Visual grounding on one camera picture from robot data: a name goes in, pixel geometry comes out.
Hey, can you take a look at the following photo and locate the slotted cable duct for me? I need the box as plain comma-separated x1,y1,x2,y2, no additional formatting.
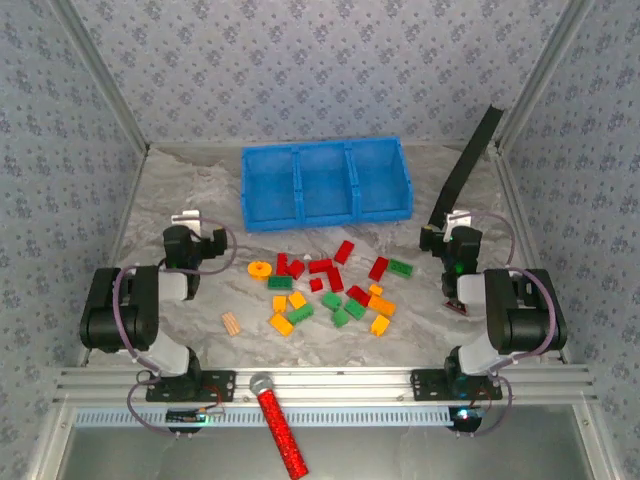
73,405,451,428

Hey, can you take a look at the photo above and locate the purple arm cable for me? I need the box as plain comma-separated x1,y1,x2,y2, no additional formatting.
113,215,239,441
457,210,556,441

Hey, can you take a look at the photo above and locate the black flat strip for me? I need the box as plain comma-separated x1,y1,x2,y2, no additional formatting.
428,103,506,231

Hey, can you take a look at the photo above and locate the white left camera bracket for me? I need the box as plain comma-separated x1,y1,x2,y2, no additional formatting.
170,210,202,234

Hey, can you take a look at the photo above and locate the orange lego brick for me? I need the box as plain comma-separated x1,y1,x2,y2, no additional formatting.
367,294,397,317

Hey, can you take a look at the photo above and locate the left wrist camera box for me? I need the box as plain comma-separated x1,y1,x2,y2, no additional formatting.
201,227,229,260

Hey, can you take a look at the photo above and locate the aluminium right corner post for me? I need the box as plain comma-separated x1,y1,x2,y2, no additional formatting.
494,0,599,151

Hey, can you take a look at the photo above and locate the blue three-compartment plastic bin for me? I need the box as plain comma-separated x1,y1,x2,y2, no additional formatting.
241,135,415,234

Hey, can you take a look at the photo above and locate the aluminium right side rail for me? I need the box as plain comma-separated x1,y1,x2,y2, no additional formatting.
492,144,571,366

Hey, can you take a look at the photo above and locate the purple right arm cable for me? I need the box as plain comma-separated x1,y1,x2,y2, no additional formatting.
457,210,556,441

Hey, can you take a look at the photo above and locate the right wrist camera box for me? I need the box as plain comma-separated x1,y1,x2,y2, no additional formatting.
419,225,447,253

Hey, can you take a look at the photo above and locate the aluminium rail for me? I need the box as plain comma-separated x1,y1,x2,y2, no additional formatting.
53,364,599,407
492,144,571,366
74,144,151,369

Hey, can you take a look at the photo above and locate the aluminium left corner post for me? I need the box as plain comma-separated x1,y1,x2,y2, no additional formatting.
49,0,151,154

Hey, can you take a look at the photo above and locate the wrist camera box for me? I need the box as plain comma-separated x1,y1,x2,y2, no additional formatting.
419,225,447,253
201,227,229,260

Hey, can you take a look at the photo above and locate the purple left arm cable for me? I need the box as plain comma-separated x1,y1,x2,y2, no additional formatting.
113,215,239,441

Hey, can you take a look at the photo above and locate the aluminium left side rail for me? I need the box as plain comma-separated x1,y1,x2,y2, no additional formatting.
74,144,151,369

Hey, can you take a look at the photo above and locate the left circuit board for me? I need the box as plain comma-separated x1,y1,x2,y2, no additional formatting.
166,407,225,425

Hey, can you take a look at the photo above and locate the circuit board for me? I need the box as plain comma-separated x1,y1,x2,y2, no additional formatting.
448,406,485,432
166,407,225,425

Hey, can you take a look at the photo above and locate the aluminium corner post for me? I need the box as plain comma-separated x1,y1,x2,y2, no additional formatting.
49,0,151,154
494,0,599,151

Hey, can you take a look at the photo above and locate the aluminium front rail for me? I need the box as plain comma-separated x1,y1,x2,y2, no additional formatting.
53,364,599,407

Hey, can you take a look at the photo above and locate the red glitter microphone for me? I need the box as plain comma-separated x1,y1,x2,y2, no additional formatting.
249,373,310,480

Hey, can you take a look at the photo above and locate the right circuit board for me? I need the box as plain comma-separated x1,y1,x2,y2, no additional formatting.
448,406,485,432

